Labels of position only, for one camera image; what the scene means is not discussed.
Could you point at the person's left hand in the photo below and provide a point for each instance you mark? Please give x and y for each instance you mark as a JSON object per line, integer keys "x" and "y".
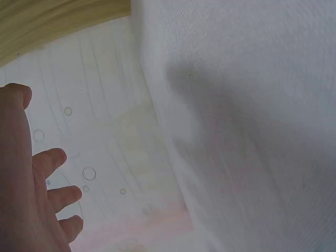
{"x": 18, "y": 183}

